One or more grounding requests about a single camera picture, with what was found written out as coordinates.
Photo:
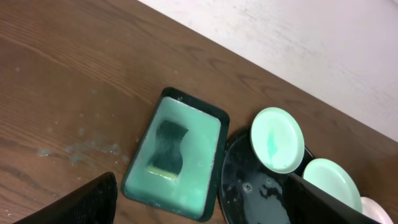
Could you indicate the round black tray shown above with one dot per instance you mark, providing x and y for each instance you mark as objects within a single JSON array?
[{"x": 249, "y": 191}]

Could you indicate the green plate with stain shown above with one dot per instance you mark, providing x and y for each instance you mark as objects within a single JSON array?
[{"x": 277, "y": 140}]

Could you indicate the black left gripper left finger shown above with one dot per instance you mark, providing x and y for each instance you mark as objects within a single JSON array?
[{"x": 92, "y": 203}]

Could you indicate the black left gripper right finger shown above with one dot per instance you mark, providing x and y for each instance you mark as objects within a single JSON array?
[{"x": 307, "y": 204}]

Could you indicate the green rectangular soap tray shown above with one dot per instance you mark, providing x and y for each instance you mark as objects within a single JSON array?
[{"x": 193, "y": 193}]

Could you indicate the dark green sponge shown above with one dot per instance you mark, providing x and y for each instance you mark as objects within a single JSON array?
[{"x": 167, "y": 160}]

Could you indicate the pink plate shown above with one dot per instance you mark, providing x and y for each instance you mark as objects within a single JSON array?
[{"x": 373, "y": 210}]

